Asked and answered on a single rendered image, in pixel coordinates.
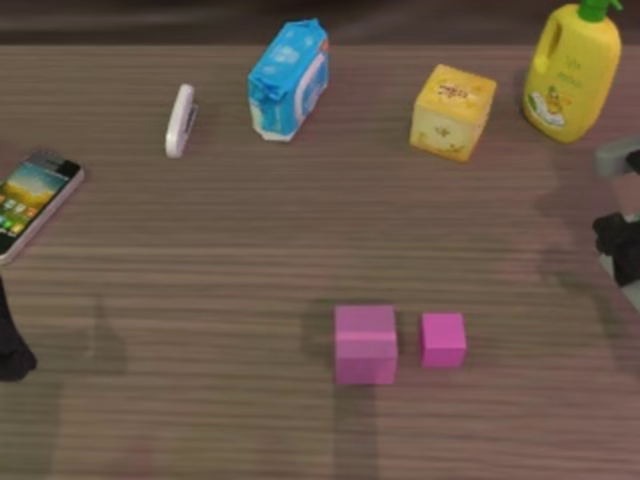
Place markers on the small pink cube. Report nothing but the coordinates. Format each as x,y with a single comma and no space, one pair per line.
443,340

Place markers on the large pink cube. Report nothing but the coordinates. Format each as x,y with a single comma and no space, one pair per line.
365,345

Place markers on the smartphone with lit screen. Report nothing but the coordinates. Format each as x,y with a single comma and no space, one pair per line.
32,200

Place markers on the yellow pump bottle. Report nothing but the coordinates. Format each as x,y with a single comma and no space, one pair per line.
570,75

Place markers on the yellow square box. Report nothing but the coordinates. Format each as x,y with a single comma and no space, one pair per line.
452,112

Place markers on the white stapler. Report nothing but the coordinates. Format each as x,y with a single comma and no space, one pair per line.
179,121

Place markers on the blue wet wipes pack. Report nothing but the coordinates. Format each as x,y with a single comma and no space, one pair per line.
290,80

